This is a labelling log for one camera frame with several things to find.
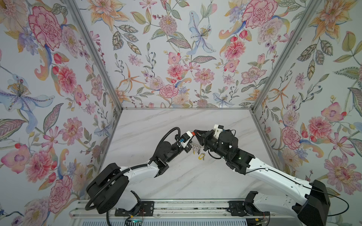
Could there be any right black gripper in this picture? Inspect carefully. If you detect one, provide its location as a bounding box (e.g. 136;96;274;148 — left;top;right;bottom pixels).
195;129;230;163

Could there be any round steel key organizer disc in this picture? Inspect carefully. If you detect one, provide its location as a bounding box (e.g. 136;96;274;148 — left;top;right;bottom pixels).
191;143;203;155

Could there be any yellow key tag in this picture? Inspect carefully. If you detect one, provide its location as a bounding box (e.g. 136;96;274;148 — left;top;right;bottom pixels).
198;153;205;161

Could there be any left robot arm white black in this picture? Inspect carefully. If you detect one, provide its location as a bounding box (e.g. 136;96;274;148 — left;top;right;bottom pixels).
85;137;192;216

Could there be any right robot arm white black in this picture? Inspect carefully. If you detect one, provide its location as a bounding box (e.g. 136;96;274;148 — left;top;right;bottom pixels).
190;129;331;226

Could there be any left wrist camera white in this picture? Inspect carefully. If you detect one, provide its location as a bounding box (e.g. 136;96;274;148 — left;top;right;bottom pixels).
180;131;194;149

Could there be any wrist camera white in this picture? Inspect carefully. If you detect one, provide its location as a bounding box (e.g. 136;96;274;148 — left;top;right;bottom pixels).
180;131;194;149
213;124;224;139

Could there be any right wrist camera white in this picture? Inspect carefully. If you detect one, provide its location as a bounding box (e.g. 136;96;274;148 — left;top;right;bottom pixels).
213;124;224;139

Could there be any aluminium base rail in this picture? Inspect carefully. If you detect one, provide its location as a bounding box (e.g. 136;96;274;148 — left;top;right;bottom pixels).
69;198;298;219

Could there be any black corrugated cable conduit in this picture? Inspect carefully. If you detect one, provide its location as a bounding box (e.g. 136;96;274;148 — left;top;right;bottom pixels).
84;127;182;226

